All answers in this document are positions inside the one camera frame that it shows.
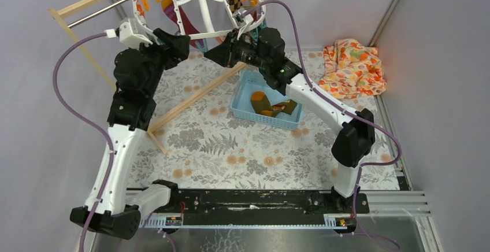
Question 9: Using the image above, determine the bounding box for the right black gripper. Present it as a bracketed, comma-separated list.
[204, 29, 269, 71]

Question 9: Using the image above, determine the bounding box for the olive orange sock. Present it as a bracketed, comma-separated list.
[250, 91, 298, 117]

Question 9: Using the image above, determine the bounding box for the white plastic clip hanger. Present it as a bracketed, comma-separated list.
[131, 0, 266, 40]

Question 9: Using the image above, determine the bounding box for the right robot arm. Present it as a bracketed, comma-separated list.
[204, 28, 376, 213]

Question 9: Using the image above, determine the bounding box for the maroon purple striped sock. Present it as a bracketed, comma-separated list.
[161, 0, 203, 49]

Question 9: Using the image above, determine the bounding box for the argyle brown sock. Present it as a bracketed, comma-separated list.
[228, 0, 243, 14]

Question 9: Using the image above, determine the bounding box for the light blue plastic basket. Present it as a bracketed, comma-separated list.
[229, 71, 304, 131]

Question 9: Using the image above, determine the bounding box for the metal rack rod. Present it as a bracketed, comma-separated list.
[67, 0, 183, 29]

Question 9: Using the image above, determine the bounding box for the floral table mat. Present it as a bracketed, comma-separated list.
[128, 53, 400, 190]

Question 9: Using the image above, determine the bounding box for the orange floral cloth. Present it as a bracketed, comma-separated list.
[318, 38, 387, 99]

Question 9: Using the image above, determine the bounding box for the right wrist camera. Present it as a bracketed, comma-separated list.
[232, 9, 254, 39]

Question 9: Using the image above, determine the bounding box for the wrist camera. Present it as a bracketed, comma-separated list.
[104, 17, 157, 50]
[232, 9, 254, 39]

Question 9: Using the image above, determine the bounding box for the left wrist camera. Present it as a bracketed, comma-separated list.
[104, 17, 157, 50]

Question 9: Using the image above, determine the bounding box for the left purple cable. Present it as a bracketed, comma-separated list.
[51, 32, 117, 252]

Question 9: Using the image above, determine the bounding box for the purple cable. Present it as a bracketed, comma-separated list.
[244, 0, 403, 252]
[51, 32, 117, 252]

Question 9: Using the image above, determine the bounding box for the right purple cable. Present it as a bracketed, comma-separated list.
[244, 0, 403, 252]

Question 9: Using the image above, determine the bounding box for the wooden drying rack frame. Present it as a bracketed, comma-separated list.
[48, 0, 276, 156]

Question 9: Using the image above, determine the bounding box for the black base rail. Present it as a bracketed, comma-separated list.
[147, 189, 370, 229]

